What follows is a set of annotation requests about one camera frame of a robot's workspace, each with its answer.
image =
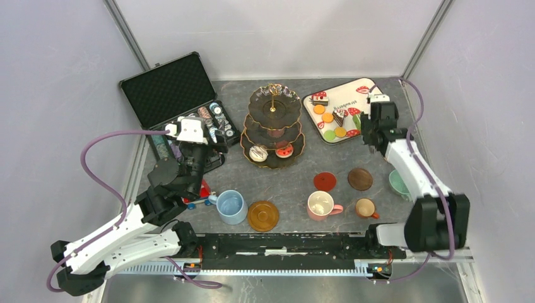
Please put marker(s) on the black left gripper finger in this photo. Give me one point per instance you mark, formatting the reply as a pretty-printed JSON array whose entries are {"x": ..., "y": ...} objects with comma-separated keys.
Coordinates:
[
  {"x": 217, "y": 127},
  {"x": 232, "y": 135}
]

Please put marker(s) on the red strawberry toy tart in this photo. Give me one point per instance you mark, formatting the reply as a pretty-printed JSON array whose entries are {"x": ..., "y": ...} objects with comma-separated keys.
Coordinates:
[{"x": 285, "y": 152}]

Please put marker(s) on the orange toy macaron lower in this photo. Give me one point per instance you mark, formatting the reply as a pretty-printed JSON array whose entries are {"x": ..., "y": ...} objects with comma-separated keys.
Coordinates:
[{"x": 340, "y": 132}]

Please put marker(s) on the green toy cake roll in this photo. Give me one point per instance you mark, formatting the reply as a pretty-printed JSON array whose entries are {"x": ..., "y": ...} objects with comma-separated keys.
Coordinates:
[{"x": 357, "y": 122}]

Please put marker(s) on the orange toy macaron upper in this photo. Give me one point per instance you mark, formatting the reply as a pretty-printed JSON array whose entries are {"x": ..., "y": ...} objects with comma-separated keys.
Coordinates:
[{"x": 319, "y": 109}]

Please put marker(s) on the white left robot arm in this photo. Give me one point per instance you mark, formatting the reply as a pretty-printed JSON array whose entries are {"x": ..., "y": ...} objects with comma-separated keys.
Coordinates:
[{"x": 147, "y": 228}]

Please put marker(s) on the green toy macaron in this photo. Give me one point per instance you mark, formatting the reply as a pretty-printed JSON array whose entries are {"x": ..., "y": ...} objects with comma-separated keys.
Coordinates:
[{"x": 329, "y": 135}]

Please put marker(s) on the mint green cup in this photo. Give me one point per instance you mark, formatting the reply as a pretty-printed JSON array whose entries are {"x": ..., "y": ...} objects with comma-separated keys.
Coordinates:
[{"x": 398, "y": 186}]

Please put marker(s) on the dark brown wooden coaster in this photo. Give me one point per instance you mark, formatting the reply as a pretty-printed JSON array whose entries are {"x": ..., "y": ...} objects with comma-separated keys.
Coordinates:
[{"x": 360, "y": 179}]

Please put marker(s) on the amber glass saucer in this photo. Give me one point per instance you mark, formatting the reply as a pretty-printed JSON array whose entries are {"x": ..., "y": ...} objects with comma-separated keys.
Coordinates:
[{"x": 262, "y": 216}]

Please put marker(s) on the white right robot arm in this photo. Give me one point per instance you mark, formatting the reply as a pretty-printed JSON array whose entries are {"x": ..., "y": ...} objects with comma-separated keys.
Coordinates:
[{"x": 439, "y": 217}]

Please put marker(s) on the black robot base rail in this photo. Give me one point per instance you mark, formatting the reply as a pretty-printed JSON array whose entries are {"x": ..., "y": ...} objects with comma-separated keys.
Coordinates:
[{"x": 290, "y": 254}]

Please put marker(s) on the small orange brown cup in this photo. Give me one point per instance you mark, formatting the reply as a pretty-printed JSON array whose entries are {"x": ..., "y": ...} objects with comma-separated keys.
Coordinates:
[{"x": 366, "y": 208}]

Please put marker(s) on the red toy car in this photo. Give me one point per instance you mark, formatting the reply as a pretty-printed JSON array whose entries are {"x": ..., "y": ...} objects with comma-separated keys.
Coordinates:
[{"x": 204, "y": 193}]

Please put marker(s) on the pink mug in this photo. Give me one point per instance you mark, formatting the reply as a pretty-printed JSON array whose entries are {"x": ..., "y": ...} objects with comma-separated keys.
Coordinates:
[{"x": 320, "y": 205}]

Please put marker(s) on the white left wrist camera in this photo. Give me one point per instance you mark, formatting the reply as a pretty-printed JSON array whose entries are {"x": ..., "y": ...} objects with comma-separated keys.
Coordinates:
[{"x": 187, "y": 129}]

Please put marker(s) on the orange toy macaron middle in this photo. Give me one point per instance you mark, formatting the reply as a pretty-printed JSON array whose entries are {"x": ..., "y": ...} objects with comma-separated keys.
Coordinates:
[{"x": 327, "y": 117}]

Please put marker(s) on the white chocolate striped toy donut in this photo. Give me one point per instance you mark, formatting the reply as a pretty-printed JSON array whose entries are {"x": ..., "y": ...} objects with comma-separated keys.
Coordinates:
[{"x": 258, "y": 153}]

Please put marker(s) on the orange toy macaron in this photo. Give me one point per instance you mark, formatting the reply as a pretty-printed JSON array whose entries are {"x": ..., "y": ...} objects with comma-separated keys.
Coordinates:
[
  {"x": 319, "y": 109},
  {"x": 327, "y": 117},
  {"x": 340, "y": 132}
]

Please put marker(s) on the strawberry layer cake slice toy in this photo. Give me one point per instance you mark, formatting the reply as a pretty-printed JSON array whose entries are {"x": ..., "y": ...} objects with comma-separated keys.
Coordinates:
[{"x": 320, "y": 98}]

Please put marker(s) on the three-tier black gold cake stand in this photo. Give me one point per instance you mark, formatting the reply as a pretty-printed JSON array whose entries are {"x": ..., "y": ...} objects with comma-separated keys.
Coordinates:
[{"x": 273, "y": 106}]

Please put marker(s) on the black poker chip case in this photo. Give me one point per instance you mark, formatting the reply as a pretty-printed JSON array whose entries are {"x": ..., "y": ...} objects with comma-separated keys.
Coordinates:
[{"x": 177, "y": 88}]

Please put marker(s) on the red round coaster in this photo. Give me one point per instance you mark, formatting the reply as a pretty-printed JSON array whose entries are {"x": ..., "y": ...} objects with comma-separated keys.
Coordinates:
[{"x": 325, "y": 181}]

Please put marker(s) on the light blue mug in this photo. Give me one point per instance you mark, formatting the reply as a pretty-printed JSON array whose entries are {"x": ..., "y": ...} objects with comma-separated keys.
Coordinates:
[{"x": 231, "y": 206}]

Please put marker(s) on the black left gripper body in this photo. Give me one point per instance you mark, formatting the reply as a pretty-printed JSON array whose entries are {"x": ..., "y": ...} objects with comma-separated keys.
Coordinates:
[{"x": 197, "y": 158}]

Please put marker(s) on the chocolate cake slice toy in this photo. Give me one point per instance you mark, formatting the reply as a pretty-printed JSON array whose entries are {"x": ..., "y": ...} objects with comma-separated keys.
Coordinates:
[{"x": 339, "y": 116}]

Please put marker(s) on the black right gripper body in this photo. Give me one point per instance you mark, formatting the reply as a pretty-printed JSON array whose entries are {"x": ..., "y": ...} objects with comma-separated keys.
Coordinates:
[{"x": 367, "y": 127}]

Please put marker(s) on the cream strawberry serving tray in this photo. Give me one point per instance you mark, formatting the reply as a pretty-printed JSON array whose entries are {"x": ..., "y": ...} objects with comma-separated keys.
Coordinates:
[{"x": 350, "y": 96}]

